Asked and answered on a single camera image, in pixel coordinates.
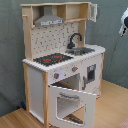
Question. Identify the white oven door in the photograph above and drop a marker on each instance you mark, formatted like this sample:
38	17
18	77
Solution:
64	101

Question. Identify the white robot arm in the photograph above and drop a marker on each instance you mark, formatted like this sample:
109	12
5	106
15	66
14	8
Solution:
124	21

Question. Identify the wooden toy kitchen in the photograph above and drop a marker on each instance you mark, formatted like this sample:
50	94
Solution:
46	40

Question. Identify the right stove knob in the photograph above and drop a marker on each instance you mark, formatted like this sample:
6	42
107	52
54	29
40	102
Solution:
74	69

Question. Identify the stove knob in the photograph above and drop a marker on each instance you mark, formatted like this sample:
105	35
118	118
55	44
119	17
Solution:
56	75
74	69

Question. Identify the left stove knob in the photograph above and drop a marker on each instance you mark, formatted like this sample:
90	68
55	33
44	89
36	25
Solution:
56	75

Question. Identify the black stovetop red burners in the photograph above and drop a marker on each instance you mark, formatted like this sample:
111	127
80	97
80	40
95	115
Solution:
52	59

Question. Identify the metal sink basin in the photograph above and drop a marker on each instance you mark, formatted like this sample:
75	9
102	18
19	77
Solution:
79	51

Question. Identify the black toy faucet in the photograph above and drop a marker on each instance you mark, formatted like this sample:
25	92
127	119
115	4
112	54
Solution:
72	42

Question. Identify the grey ice dispenser panel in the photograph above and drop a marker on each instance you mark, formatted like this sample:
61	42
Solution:
91	73

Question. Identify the grey range hood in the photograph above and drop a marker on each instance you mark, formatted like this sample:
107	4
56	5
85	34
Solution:
48	18

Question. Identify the grey fridge door handle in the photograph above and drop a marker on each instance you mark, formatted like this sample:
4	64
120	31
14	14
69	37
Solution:
84	83

